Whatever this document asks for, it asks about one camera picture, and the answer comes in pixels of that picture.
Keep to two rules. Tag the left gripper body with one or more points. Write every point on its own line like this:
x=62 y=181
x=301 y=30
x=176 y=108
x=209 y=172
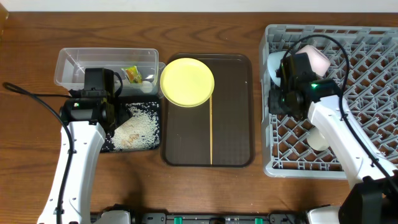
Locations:
x=94 y=93

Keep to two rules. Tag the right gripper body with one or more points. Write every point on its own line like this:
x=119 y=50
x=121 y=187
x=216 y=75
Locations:
x=280 y=72

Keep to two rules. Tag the white bowl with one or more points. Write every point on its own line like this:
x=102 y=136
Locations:
x=318 y=61

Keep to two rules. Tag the light blue bowl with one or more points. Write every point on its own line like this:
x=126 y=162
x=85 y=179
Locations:
x=273 y=64

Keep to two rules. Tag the green snack wrapper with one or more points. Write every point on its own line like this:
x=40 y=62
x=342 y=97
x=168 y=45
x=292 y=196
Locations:
x=132 y=74

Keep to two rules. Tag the white cup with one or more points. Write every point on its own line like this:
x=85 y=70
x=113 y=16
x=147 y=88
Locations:
x=316 y=140

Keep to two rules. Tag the yellow plate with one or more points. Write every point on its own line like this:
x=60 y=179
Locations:
x=187 y=82

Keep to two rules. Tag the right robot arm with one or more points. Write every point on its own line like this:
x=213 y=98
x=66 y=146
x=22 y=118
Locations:
x=372 y=178

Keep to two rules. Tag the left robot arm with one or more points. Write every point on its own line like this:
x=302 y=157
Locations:
x=86 y=118

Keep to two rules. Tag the grey dishwasher rack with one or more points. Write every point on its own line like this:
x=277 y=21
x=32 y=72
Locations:
x=364 y=62

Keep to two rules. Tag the spilled rice pile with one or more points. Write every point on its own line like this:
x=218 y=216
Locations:
x=136 y=130

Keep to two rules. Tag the black plastic tray bin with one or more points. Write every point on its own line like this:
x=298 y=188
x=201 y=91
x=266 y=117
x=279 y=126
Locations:
x=149 y=102

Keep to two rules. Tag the clear plastic bin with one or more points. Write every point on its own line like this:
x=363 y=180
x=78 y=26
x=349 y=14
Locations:
x=72 y=63

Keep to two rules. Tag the left wooden chopstick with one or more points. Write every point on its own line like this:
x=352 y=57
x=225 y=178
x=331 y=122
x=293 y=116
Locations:
x=211 y=128

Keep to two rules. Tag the brown serving tray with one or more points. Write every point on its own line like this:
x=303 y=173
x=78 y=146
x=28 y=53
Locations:
x=186 y=134

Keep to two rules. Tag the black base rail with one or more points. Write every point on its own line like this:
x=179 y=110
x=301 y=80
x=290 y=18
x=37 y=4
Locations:
x=117 y=216

